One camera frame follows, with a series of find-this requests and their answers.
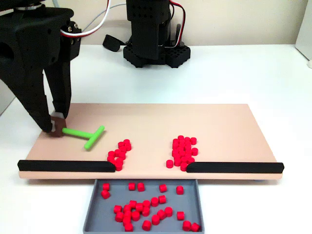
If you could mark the black rail bar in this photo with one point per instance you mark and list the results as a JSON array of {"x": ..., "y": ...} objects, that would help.
[
  {"x": 231, "y": 167},
  {"x": 61, "y": 166}
]

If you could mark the white box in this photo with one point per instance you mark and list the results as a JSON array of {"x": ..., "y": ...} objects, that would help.
[{"x": 306, "y": 29}]

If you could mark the grey tray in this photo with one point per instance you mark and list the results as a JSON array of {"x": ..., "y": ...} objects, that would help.
[{"x": 97, "y": 219}]

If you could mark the beige board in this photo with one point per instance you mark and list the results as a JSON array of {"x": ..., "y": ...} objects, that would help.
[{"x": 219, "y": 126}]

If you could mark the black clamp knob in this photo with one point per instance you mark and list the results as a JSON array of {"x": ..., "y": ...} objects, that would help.
[{"x": 111, "y": 43}]

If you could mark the red cylindrical granule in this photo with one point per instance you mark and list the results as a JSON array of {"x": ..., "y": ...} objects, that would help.
[
  {"x": 183, "y": 166},
  {"x": 177, "y": 161},
  {"x": 175, "y": 152},
  {"x": 188, "y": 143},
  {"x": 131, "y": 186},
  {"x": 122, "y": 154},
  {"x": 188, "y": 148},
  {"x": 181, "y": 137},
  {"x": 183, "y": 159},
  {"x": 161, "y": 214},
  {"x": 117, "y": 209},
  {"x": 145, "y": 211},
  {"x": 155, "y": 219},
  {"x": 118, "y": 165},
  {"x": 140, "y": 187},
  {"x": 195, "y": 227},
  {"x": 146, "y": 225},
  {"x": 175, "y": 145},
  {"x": 135, "y": 215},
  {"x": 182, "y": 146},
  {"x": 162, "y": 199},
  {"x": 132, "y": 203},
  {"x": 180, "y": 215},
  {"x": 187, "y": 139},
  {"x": 188, "y": 152},
  {"x": 168, "y": 211},
  {"x": 139, "y": 207},
  {"x": 121, "y": 143},
  {"x": 190, "y": 160},
  {"x": 182, "y": 142},
  {"x": 111, "y": 153},
  {"x": 179, "y": 189},
  {"x": 123, "y": 148},
  {"x": 127, "y": 208},
  {"x": 106, "y": 186},
  {"x": 128, "y": 146},
  {"x": 181, "y": 150},
  {"x": 119, "y": 159},
  {"x": 177, "y": 157},
  {"x": 126, "y": 220},
  {"x": 146, "y": 203},
  {"x": 162, "y": 188},
  {"x": 126, "y": 141},
  {"x": 169, "y": 163},
  {"x": 128, "y": 227},
  {"x": 154, "y": 201},
  {"x": 105, "y": 194},
  {"x": 194, "y": 151},
  {"x": 175, "y": 141},
  {"x": 187, "y": 156},
  {"x": 181, "y": 154},
  {"x": 127, "y": 214},
  {"x": 119, "y": 217},
  {"x": 113, "y": 161},
  {"x": 193, "y": 140},
  {"x": 186, "y": 225},
  {"x": 117, "y": 151},
  {"x": 111, "y": 158}
]

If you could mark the small white object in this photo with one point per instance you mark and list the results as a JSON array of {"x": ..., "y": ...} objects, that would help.
[{"x": 310, "y": 64}]

